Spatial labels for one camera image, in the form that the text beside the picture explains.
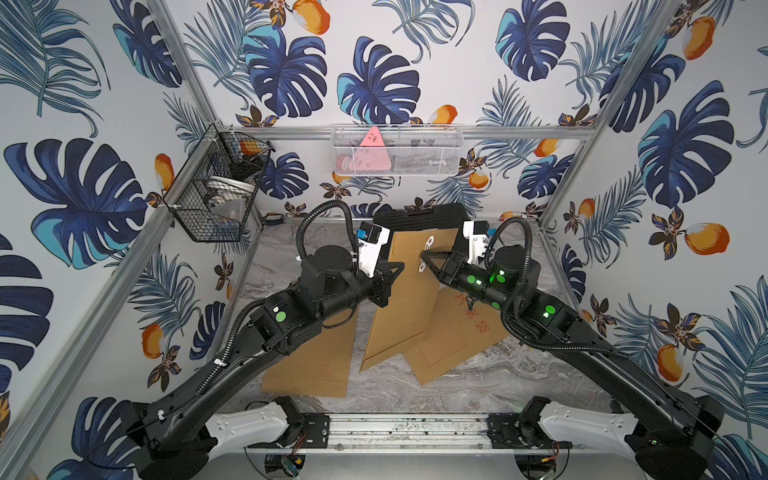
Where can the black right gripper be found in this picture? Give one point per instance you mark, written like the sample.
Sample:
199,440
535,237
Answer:
453,270

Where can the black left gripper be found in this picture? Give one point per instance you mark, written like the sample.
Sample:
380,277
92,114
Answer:
383,283

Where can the brown kraft file bag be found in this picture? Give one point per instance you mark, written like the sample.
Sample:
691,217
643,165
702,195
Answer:
319,368

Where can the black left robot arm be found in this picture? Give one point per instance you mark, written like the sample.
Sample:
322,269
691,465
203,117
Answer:
180,433

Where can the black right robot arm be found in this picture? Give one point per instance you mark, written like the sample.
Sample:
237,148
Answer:
667,432

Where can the brown file bag stack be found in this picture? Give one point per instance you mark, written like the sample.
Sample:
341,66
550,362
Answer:
454,335

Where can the black plastic tool case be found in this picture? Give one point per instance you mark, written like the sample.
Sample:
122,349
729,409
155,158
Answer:
441,217

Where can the pink triangular item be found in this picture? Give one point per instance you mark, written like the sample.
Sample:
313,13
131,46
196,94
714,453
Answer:
364,156

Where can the black round tape roll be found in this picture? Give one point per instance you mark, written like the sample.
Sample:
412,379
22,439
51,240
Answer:
273,219

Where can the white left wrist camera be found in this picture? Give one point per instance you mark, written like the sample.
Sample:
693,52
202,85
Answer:
371,239

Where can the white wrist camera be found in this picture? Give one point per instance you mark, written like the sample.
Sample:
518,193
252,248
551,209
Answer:
371,239
476,234

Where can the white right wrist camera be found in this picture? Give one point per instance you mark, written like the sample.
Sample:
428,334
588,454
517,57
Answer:
476,234

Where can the clear wall shelf basket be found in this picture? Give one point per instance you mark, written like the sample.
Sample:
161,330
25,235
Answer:
415,150

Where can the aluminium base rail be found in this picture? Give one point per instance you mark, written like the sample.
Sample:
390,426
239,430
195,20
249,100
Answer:
420,432

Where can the black wire basket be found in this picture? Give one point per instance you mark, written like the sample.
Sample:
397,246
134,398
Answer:
215,197

